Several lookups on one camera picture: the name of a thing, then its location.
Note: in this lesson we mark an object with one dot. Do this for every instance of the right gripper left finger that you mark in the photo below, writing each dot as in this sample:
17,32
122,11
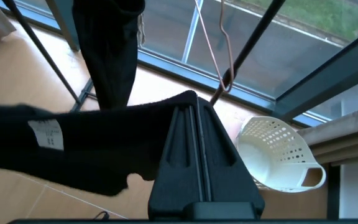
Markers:
172,186

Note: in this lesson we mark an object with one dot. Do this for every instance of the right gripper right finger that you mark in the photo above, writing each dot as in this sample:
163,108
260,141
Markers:
238,186

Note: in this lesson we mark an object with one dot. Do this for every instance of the heap of clothes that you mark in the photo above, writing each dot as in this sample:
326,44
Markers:
89,149

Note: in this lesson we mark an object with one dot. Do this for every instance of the pink clothes hanger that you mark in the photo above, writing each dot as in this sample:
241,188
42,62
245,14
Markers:
209,43

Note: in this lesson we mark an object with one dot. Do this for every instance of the black shorts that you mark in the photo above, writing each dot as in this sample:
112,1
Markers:
110,46

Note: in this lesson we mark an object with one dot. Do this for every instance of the white laundry basket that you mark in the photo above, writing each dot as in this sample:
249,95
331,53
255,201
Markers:
259,155

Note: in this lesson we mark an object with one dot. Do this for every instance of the black clothes rack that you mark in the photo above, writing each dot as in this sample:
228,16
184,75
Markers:
253,37

